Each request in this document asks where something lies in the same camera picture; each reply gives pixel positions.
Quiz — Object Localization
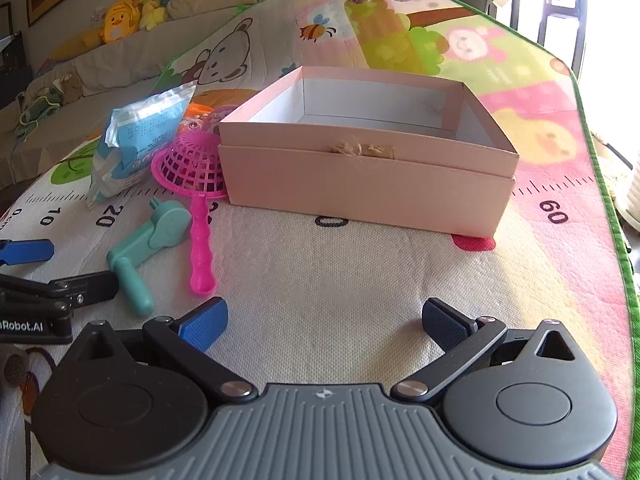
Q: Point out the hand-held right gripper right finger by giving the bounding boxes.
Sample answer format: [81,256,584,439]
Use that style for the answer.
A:
[390,298,577,404]

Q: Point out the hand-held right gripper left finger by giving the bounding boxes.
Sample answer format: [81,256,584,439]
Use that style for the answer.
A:
[75,296,254,404]

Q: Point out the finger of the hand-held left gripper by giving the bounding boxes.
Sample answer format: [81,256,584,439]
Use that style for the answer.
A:
[0,270,120,311]
[0,239,55,266]

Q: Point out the pink toy strainer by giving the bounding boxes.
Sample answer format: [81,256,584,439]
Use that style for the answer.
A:
[151,132,229,297]

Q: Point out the teal toy crank handle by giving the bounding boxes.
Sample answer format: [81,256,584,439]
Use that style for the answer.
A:
[106,198,194,317]

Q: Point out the pink cardboard box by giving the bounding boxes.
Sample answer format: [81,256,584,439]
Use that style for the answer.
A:
[216,65,519,239]

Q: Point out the blue white cotton pad packet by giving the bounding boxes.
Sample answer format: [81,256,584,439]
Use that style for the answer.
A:
[87,81,198,210]

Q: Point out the cartoon printed play mat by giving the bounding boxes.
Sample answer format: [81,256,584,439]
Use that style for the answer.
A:
[0,0,640,480]

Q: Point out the dark cabinet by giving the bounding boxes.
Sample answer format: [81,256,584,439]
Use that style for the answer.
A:
[0,32,27,112]

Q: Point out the beige covered sofa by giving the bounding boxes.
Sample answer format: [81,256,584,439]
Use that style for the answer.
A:
[0,0,311,186]

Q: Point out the large yellow duck plush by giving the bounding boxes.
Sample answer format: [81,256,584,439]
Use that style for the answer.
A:
[52,1,144,61]

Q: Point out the small yellow plush toy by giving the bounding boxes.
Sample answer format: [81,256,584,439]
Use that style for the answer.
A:
[131,0,166,31]

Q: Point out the black metal rack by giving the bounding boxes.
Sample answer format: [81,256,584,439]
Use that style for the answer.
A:
[536,0,587,77]

